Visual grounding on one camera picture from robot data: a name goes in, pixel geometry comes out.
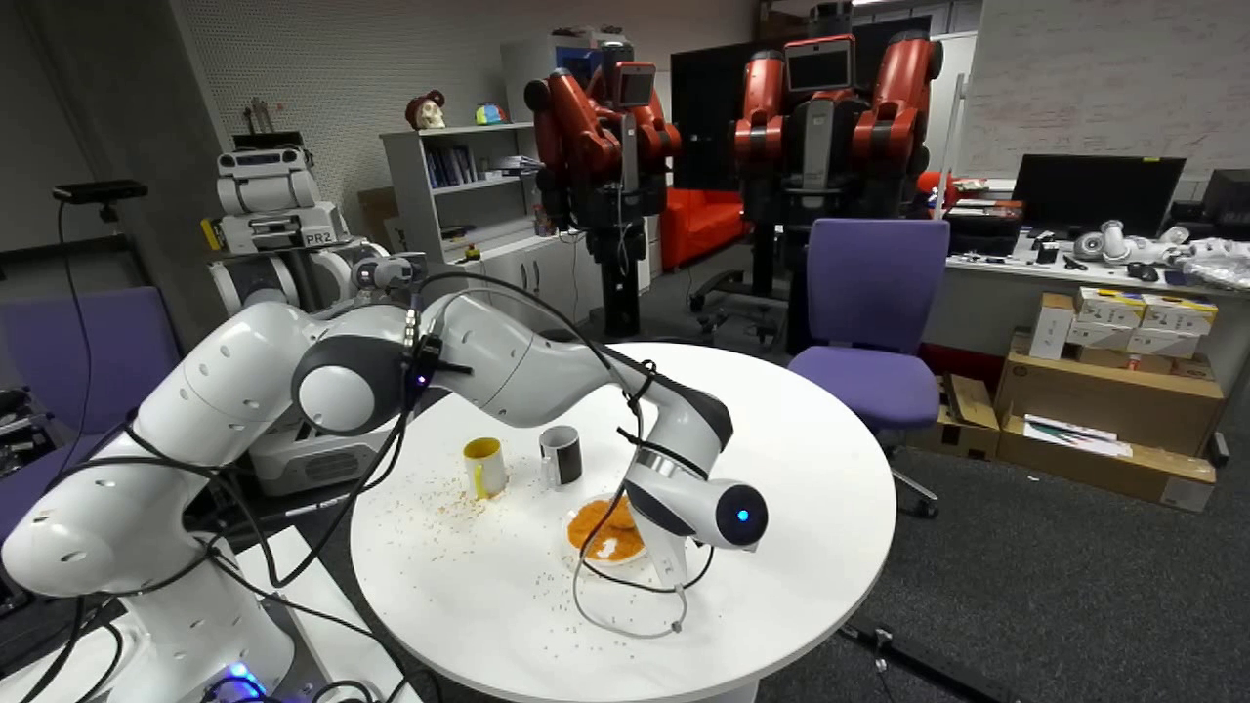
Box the flat cardboard box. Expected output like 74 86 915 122
933 371 1225 517

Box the white mobile robot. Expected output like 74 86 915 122
206 129 422 499

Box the white and yellow box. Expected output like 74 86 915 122
1127 294 1225 371
1071 285 1152 363

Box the white open shelf unit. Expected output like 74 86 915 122
380 116 546 258

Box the yellow and white cup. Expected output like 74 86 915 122
462 434 514 505

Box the doll head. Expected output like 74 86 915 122
403 86 452 133

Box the red sofa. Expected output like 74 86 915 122
658 185 756 279

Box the narrow white box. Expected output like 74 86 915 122
1029 288 1084 369

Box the black computer monitor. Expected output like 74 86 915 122
1197 169 1250 225
1011 151 1192 242

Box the large cardboard box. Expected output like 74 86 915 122
994 349 1232 462

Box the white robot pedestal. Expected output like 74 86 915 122
0 523 426 703

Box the white plate of orange lentils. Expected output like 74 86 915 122
563 494 654 570

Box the white desk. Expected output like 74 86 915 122
922 242 1250 393

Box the black tripod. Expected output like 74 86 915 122
835 621 1010 703

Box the black camera on stand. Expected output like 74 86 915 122
51 175 154 225

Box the red Baxter robot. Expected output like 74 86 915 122
520 56 688 344
725 29 949 361

